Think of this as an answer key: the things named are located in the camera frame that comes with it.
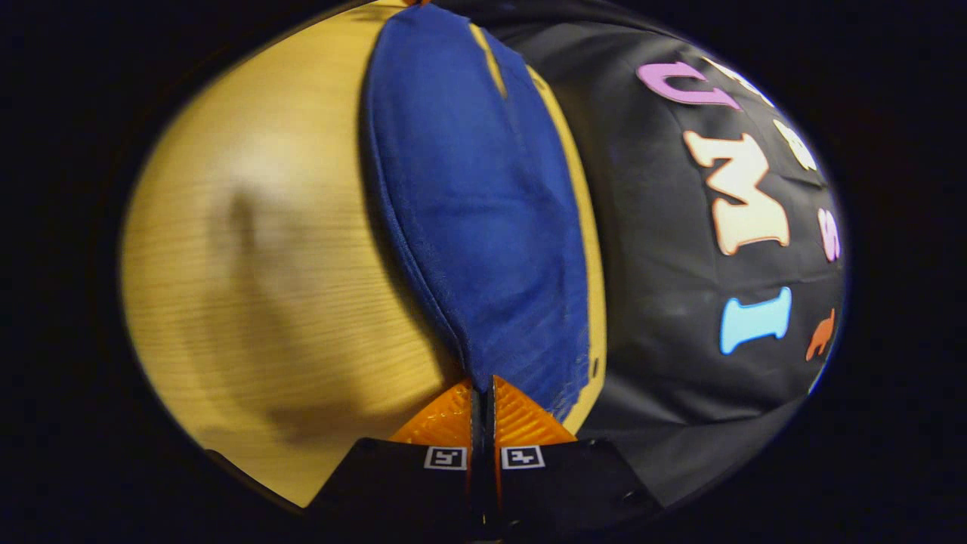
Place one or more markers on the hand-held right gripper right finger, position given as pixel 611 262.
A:
pixel 559 491

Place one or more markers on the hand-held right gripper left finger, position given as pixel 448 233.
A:
pixel 408 491

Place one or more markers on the blue jeans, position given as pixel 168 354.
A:
pixel 476 211

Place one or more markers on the black backdrop cloth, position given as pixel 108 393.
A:
pixel 657 287

